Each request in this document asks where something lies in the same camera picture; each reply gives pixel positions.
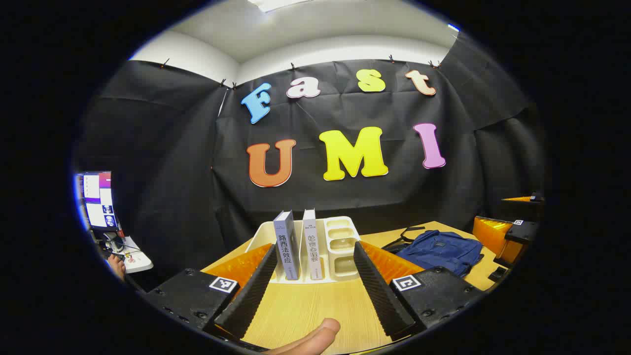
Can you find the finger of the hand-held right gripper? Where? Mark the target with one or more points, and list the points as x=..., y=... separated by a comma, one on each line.
x=493, y=234
x=522, y=207

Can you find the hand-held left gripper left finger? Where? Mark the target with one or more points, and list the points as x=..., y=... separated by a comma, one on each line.
x=251, y=291

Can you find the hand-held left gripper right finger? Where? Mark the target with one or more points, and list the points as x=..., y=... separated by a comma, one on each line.
x=377, y=291

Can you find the blue schoolbag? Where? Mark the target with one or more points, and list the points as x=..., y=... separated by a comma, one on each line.
x=438, y=251

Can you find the white bookshelf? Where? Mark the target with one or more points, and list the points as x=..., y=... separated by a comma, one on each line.
x=340, y=246

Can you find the pale white book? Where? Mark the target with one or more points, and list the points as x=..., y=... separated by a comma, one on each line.
x=311, y=246

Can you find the white side table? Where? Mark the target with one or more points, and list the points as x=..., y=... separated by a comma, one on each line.
x=138, y=261

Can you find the computer monitor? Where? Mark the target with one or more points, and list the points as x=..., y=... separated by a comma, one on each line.
x=98, y=197

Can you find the ceiling light panel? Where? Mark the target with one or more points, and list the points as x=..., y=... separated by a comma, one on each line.
x=276, y=4

